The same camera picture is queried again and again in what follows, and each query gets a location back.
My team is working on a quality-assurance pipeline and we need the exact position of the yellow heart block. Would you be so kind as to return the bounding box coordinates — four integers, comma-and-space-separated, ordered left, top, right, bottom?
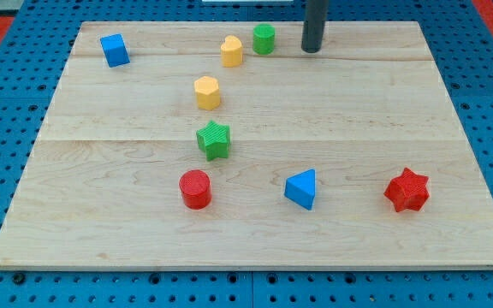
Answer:
220, 35, 243, 68

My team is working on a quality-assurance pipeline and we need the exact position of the green star block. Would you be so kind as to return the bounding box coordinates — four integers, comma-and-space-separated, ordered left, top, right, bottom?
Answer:
196, 120, 231, 161

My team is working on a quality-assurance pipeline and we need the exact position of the light wooden board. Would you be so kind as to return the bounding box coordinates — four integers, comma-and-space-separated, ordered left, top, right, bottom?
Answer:
0, 21, 493, 271

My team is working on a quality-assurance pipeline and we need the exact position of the red cylinder block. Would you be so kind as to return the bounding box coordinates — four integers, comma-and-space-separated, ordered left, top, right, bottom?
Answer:
179, 169, 211, 210

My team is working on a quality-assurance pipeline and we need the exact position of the blue triangle block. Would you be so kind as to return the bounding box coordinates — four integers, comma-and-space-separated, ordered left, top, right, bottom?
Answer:
284, 169, 316, 210

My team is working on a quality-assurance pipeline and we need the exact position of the yellow hexagon block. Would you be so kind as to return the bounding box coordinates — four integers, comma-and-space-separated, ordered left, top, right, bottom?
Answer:
193, 76, 221, 110

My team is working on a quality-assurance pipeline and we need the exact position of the green cylinder block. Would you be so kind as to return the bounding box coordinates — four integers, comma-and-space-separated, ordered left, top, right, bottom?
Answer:
252, 23, 276, 55

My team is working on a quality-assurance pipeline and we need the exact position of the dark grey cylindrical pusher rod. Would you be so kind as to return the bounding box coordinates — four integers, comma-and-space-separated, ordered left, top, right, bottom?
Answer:
301, 0, 330, 53

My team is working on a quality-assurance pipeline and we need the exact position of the blue cube block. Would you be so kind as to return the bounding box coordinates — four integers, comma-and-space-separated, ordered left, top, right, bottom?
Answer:
100, 33, 130, 68

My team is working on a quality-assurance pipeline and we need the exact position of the red star block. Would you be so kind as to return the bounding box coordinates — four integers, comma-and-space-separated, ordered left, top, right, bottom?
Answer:
383, 168, 430, 212

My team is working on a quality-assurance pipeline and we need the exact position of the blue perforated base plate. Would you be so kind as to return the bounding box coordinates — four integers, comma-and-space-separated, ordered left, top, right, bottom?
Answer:
0, 1, 493, 307

